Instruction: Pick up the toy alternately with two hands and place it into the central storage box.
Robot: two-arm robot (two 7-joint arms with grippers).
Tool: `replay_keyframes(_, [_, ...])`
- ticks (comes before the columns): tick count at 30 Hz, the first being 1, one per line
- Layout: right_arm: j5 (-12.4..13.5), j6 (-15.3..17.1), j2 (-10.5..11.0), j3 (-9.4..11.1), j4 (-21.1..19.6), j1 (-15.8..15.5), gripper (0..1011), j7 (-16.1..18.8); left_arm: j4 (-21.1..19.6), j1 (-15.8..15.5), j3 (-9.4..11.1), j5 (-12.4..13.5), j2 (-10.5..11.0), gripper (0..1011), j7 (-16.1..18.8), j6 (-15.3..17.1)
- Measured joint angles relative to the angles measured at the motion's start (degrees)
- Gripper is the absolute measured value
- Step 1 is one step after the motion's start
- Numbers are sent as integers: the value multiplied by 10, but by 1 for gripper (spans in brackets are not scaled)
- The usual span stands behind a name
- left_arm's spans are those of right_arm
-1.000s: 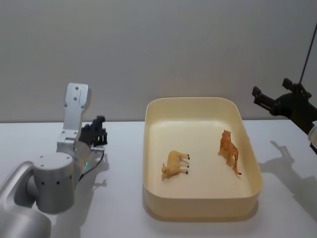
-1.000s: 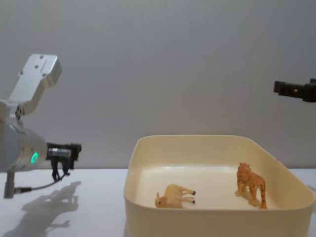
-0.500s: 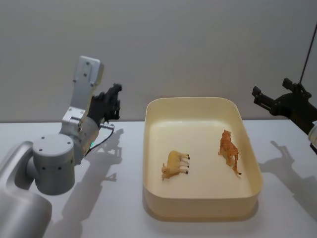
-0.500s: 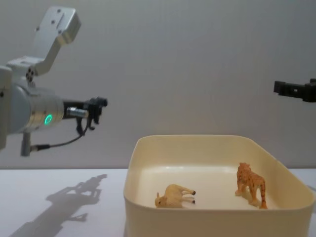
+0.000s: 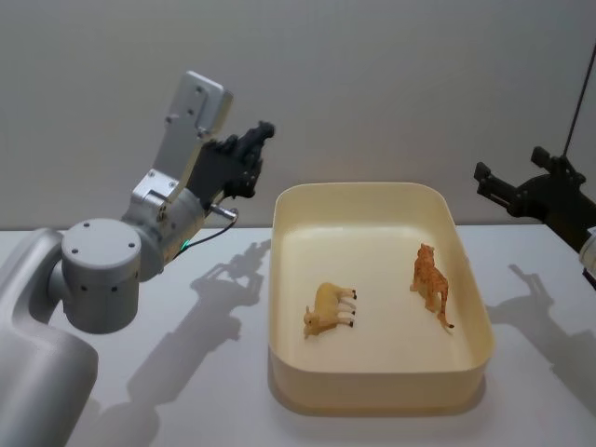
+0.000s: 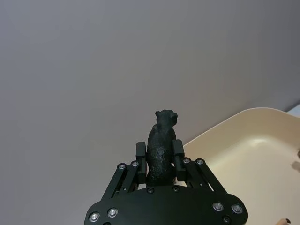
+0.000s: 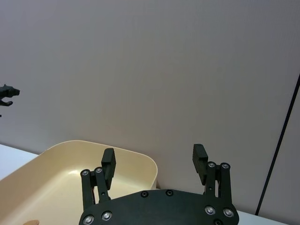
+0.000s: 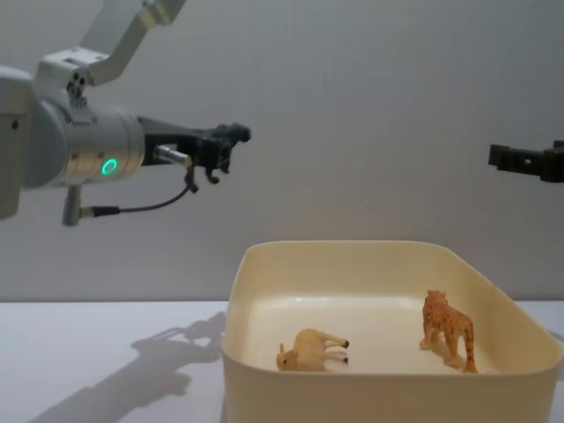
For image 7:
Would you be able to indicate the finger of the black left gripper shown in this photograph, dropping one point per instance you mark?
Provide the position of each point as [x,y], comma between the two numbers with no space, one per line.
[5,103]
[9,91]

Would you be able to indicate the cream plastic tray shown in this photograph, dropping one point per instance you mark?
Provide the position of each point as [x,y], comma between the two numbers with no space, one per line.
[58,164]

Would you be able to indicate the white table cloth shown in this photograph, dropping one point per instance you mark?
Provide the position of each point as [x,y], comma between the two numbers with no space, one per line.
[14,159]

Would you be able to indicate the thin black wall strip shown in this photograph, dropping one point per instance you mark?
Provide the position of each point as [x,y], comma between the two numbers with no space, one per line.
[279,145]

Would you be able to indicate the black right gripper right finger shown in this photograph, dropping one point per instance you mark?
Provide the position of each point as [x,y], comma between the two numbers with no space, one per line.
[200,164]

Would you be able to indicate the small brown round object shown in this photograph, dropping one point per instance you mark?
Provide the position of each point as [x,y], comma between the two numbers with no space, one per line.
[32,222]

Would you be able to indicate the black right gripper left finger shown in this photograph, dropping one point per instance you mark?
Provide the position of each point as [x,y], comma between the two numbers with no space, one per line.
[106,173]

